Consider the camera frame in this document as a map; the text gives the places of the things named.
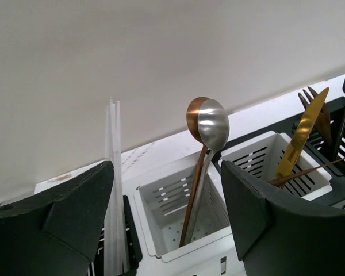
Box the gold knife dark handle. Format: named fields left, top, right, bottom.
left=275, top=87, right=329, bottom=179

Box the silver spoon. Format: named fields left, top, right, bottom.
left=193, top=98, right=230, bottom=231

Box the white insert cup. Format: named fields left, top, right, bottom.
left=218, top=131, right=332, bottom=201

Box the black insert cup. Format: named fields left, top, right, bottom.
left=87, top=195, right=143, bottom=276

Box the copper spoon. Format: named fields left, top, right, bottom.
left=179, top=97, right=209, bottom=247

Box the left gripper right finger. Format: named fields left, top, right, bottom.
left=221, top=161, right=345, bottom=275

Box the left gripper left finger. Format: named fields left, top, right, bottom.
left=0, top=161, right=114, bottom=275

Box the black utensil holder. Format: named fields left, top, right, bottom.
left=213, top=97, right=345, bottom=210

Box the white utensil holder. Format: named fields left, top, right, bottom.
left=34, top=135, right=239, bottom=276

